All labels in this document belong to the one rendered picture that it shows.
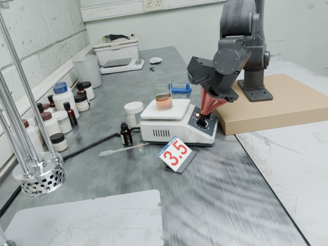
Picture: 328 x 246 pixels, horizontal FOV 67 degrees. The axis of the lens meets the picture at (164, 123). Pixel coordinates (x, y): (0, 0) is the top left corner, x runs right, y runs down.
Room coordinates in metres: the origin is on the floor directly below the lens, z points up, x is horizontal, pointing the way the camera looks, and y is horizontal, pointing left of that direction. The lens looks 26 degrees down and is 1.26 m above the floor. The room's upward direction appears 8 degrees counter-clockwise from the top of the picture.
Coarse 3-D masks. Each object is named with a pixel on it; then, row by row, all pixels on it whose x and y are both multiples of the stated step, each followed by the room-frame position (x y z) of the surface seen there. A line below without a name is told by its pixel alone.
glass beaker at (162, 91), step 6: (156, 84) 0.67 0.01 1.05; (162, 84) 0.67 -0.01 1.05; (168, 84) 0.66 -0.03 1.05; (156, 90) 0.63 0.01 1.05; (162, 90) 0.62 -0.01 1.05; (168, 90) 0.63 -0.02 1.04; (156, 96) 0.63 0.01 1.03; (162, 96) 0.62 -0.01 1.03; (168, 96) 0.63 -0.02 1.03; (156, 102) 0.63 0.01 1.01; (162, 102) 0.62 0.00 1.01; (168, 102) 0.63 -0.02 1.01; (156, 108) 0.64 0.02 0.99; (162, 108) 0.62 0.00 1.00; (168, 108) 0.62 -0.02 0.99
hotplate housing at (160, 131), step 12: (192, 108) 0.66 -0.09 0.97; (144, 120) 0.62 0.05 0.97; (156, 120) 0.61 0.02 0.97; (168, 120) 0.60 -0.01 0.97; (180, 120) 0.59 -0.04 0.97; (216, 120) 0.65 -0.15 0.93; (144, 132) 0.61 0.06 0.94; (156, 132) 0.59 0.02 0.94; (168, 132) 0.58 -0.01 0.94; (180, 132) 0.57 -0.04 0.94; (192, 132) 0.56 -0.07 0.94; (192, 144) 0.56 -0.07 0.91; (204, 144) 0.55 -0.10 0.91
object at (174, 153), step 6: (174, 144) 0.53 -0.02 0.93; (180, 144) 0.54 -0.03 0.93; (168, 150) 0.51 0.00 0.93; (174, 150) 0.52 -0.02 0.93; (180, 150) 0.52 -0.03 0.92; (186, 150) 0.53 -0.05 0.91; (162, 156) 0.49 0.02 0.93; (168, 156) 0.50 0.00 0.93; (174, 156) 0.50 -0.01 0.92; (180, 156) 0.51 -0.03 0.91; (168, 162) 0.48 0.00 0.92; (174, 162) 0.49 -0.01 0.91; (174, 168) 0.47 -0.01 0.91
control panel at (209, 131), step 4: (196, 108) 0.67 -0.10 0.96; (200, 108) 0.67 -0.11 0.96; (192, 112) 0.64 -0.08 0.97; (196, 112) 0.64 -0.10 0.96; (192, 116) 0.62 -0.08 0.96; (196, 116) 0.62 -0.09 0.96; (200, 116) 0.63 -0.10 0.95; (212, 116) 0.65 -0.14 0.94; (192, 120) 0.60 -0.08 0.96; (196, 120) 0.60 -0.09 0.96; (208, 120) 0.62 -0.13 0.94; (212, 120) 0.63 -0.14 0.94; (188, 124) 0.57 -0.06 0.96; (192, 124) 0.58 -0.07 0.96; (196, 124) 0.58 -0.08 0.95; (208, 124) 0.60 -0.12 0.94; (212, 124) 0.61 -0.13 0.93; (196, 128) 0.56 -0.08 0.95; (200, 128) 0.57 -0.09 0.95; (208, 128) 0.58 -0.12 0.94; (212, 128) 0.59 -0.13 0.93; (204, 132) 0.56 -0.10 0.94; (208, 132) 0.56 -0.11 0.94; (212, 132) 0.57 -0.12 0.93
